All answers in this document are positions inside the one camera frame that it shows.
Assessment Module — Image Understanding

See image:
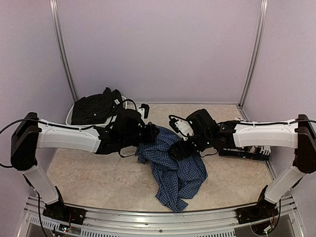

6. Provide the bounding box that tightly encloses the aluminium frame post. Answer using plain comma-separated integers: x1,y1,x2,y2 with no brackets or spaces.
238,0,269,110
49,0,79,102

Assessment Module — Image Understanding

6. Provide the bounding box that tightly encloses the white plastic basket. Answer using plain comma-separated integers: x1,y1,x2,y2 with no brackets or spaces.
65,101,128,127

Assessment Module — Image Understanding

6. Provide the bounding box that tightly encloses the left aluminium frame post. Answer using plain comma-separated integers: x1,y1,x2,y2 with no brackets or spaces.
49,0,79,102

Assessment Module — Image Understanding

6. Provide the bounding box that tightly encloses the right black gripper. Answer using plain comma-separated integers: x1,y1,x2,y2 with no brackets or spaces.
167,133,212,161

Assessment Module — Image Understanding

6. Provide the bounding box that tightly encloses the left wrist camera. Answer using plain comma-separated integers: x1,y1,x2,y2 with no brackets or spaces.
136,103,150,120

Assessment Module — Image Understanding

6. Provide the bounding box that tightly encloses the black white plaid folded shirt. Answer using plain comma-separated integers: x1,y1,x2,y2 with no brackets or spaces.
218,146,271,161

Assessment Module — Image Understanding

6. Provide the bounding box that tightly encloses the blue checked long sleeve shirt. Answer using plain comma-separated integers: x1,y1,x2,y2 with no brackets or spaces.
137,126,208,213

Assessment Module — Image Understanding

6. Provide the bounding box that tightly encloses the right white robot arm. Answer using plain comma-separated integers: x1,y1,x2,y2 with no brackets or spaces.
168,109,316,219

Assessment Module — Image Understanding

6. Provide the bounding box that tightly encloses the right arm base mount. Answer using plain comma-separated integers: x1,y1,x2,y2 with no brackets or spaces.
236,200,278,224

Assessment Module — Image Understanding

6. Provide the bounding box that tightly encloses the right aluminium frame post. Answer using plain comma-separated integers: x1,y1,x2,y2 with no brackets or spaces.
238,0,269,110

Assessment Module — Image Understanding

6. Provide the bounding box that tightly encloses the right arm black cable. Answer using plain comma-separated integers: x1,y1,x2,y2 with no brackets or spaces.
251,197,283,234

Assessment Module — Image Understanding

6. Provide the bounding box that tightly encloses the black striped shirt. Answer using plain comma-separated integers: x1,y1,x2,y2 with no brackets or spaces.
72,87,123,125

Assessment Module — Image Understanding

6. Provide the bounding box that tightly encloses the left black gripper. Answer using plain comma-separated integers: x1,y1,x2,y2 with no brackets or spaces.
121,123,159,149

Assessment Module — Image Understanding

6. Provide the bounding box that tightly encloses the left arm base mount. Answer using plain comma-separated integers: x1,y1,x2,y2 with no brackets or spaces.
43,201,87,225

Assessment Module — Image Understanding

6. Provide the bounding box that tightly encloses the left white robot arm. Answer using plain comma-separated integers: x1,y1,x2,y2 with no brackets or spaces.
10,110,159,220

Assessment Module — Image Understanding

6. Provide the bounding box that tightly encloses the front aluminium rail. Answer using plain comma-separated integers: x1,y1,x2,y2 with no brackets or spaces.
23,195,304,237

